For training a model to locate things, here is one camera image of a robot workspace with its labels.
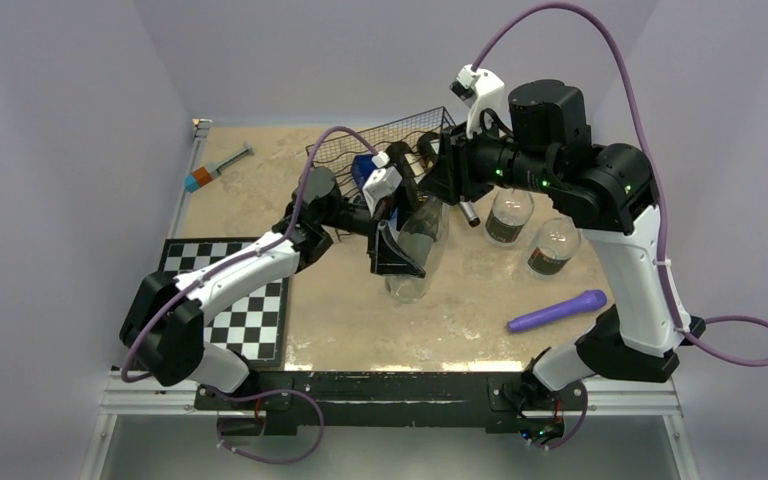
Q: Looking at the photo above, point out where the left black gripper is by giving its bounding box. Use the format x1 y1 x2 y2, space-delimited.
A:
318 179 436 277

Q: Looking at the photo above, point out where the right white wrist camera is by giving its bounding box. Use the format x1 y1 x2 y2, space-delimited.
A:
450 64 505 139

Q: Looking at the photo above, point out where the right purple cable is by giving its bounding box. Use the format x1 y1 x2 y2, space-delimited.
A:
470 1 768 453

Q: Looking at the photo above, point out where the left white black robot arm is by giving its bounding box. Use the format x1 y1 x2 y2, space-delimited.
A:
119 166 426 409

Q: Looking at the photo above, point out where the olive wine bottle brown label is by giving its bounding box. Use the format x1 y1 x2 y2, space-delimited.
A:
417 131 482 229

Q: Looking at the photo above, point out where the black wire wine rack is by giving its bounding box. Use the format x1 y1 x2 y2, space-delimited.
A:
313 107 454 235

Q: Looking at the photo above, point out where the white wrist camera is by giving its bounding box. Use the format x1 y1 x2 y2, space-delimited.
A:
361 151 403 214
450 64 505 139

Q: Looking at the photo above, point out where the clear bottle silver cap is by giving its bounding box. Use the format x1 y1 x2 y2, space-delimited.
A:
526 217 582 276
484 189 535 247

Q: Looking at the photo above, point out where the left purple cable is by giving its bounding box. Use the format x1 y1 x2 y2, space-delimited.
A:
120 125 380 465

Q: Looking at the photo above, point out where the black white chessboard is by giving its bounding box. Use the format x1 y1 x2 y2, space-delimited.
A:
126 238 295 370

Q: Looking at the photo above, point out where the dark wine bottle Negroamaro label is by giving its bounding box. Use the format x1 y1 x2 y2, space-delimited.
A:
385 141 420 217

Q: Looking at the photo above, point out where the purple cable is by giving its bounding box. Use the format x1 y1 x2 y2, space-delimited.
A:
120 125 380 465
470 1 768 453

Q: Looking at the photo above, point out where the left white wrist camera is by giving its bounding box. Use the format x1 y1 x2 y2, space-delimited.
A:
361 151 403 214

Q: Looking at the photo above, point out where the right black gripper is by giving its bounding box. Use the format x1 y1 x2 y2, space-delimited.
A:
421 110 560 203

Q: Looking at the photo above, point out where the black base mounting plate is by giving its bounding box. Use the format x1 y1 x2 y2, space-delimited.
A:
194 371 586 440

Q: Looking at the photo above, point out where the clear glass bottle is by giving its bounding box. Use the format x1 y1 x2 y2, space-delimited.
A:
385 196 450 304

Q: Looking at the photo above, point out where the orange blue handled tool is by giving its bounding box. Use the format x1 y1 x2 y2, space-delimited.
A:
184 143 254 193

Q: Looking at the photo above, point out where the purple plastic microphone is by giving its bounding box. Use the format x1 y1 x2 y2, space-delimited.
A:
507 290 608 333

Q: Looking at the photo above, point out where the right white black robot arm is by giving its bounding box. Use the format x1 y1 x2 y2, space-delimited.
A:
419 79 705 407

